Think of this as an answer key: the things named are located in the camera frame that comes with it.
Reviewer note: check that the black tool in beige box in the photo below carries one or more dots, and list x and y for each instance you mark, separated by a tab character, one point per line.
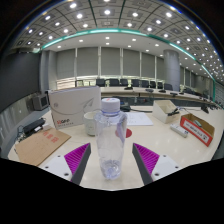
173	112

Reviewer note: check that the white remote control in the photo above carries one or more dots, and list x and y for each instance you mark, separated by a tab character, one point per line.
179	130

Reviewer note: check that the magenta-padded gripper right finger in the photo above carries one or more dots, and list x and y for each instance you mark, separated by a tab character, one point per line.
148	160

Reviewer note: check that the clear plastic water bottle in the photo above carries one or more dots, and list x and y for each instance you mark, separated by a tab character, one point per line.
110	143

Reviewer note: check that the small teal item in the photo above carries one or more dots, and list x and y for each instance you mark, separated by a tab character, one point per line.
198	123

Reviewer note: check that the open brown box red side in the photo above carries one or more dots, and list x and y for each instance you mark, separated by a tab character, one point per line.
196	133

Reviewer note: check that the large white cardboard box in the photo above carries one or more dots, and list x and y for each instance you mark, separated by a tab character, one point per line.
73	108

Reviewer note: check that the black conference microphones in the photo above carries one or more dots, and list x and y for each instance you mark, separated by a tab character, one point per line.
149	90

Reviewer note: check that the black bar-shaped table device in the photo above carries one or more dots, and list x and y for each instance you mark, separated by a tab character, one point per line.
204	109

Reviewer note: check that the grey boxy monitor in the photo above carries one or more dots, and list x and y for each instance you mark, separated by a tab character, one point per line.
40	102

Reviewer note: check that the round ceiling lights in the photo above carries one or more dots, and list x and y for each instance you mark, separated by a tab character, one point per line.
107	12

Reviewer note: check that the row of black office chairs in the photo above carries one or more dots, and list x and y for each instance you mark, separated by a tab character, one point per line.
115	82

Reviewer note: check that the small open beige box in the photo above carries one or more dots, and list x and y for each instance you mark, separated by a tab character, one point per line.
161	115

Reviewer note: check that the black device on side stand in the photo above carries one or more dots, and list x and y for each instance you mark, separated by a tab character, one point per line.
33	126

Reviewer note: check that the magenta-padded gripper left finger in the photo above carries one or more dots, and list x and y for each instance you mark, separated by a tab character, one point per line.
76	160

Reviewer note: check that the white printed paper sheet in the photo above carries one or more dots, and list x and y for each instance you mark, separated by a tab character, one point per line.
140	119

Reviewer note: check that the flat brown cardboard sheet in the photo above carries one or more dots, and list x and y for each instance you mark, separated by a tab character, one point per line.
41	146

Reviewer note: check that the white ceramic mug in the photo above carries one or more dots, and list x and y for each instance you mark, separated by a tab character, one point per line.
89	124

